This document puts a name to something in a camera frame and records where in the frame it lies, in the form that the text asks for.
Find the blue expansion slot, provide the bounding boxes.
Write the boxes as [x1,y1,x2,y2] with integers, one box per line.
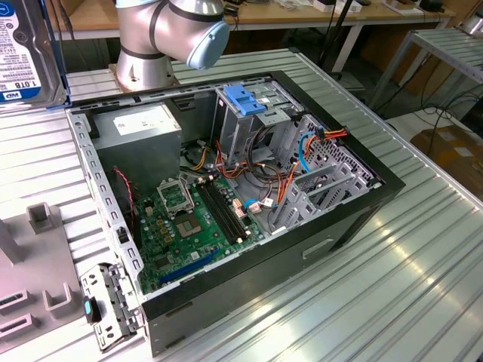
[158,247,222,286]

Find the metal card retainer bracket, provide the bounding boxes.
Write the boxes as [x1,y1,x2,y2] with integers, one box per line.
[79,263,146,354]

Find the green motherboard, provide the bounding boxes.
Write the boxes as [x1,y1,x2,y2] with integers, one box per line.
[134,175,265,295]

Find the flat brown cardboard box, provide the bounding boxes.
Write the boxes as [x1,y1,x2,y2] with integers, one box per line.
[410,126,483,178]

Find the metal socket cover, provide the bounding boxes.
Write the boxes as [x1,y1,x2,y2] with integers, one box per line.
[156,176,196,216]

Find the black open PC case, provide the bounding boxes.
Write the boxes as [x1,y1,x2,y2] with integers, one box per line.
[62,69,407,357]

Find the grey metal drive cage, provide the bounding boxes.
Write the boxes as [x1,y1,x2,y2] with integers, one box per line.
[211,77,305,167]

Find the blue plastic drive latch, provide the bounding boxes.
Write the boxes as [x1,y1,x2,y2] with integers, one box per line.
[223,84,268,118]

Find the black RAM slot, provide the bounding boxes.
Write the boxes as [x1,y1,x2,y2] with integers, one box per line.
[202,179,241,243]
[196,181,235,245]
[213,177,251,238]
[208,179,245,241]

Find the black stand pole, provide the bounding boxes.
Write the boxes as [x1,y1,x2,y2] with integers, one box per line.
[318,0,365,91]

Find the black latch with blue tab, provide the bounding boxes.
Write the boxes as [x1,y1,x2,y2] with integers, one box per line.
[82,295,103,324]

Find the metal slat side table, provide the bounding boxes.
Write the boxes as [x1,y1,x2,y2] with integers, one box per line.
[368,28,483,110]

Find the long blue flat wire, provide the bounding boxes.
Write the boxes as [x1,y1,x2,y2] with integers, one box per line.
[297,127,325,175]

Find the grey metal disk bay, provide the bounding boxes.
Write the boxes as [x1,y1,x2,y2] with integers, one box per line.
[269,112,382,235]

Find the hard disk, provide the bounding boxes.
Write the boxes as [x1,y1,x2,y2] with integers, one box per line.
[0,0,72,110]

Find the small white box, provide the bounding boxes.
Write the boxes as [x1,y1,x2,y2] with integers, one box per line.
[313,0,359,13]

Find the yellow black wires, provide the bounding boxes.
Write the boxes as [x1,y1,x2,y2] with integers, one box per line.
[180,141,211,173]

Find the orange red power wire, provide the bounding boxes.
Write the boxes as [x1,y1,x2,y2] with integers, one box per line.
[301,127,350,152]

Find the red black twisted wire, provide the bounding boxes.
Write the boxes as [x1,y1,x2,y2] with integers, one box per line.
[112,168,137,231]

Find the grey power supply unit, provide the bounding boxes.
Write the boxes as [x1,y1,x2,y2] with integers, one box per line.
[90,102,184,193]

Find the grey plastic parts rack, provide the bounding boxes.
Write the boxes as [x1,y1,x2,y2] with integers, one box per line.
[0,201,90,344]

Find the orange black wire bundle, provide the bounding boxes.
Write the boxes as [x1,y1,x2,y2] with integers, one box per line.
[214,139,303,212]

